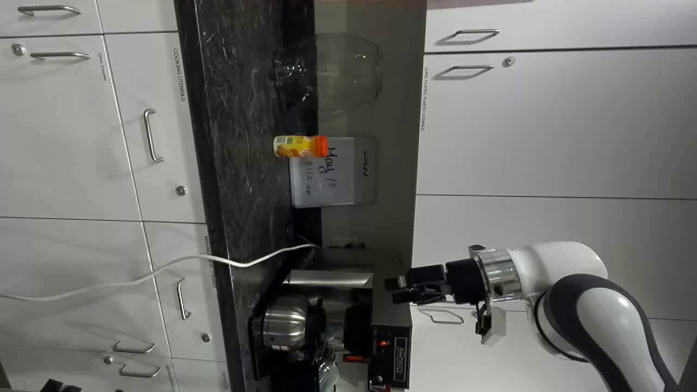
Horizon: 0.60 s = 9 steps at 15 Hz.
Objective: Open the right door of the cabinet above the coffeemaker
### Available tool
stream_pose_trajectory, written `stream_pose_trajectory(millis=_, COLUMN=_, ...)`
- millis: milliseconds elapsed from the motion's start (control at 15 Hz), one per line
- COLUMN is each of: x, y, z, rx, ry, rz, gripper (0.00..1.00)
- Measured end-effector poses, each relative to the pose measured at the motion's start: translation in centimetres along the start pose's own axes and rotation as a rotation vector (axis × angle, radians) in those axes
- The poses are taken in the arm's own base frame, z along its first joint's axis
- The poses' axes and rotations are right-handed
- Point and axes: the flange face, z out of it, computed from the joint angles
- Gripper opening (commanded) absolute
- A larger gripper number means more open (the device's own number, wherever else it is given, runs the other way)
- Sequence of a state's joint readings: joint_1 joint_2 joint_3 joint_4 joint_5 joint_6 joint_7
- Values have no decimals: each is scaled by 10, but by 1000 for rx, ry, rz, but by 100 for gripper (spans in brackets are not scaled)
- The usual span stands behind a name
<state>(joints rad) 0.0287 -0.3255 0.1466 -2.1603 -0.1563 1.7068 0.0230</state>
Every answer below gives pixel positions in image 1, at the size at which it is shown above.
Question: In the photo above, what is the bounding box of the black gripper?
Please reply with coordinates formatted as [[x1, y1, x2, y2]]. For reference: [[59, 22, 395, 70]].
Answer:
[[385, 258, 486, 305]]

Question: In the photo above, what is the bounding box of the white cabinet door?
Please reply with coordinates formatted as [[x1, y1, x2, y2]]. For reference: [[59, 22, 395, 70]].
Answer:
[[416, 49, 697, 198], [0, 33, 204, 222], [410, 305, 605, 392], [411, 195, 697, 320]]

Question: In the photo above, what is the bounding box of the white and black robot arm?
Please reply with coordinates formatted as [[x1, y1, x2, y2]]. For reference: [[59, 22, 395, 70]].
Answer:
[[383, 242, 679, 392]]

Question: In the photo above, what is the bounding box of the black coffeemaker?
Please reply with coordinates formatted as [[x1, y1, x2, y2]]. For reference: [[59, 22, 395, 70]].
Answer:
[[248, 266, 411, 392]]

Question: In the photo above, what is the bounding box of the steel coffee carafe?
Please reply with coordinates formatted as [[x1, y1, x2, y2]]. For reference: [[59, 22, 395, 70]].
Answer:
[[262, 295, 327, 355]]

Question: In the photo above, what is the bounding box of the white square canister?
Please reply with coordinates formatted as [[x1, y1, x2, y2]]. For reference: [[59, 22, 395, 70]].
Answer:
[[290, 137, 377, 208]]

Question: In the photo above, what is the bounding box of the orange juice bottle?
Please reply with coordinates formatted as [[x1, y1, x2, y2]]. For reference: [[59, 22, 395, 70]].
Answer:
[[272, 134, 328, 158]]

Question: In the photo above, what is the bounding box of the clear glass jar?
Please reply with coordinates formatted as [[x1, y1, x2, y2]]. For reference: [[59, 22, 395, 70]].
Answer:
[[272, 33, 383, 120]]

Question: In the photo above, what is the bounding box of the white lower drawer front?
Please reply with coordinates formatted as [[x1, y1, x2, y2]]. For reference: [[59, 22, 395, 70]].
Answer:
[[0, 0, 176, 37]]

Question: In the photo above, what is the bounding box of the white power cable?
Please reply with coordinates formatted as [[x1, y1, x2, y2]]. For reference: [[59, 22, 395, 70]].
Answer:
[[0, 242, 317, 305]]

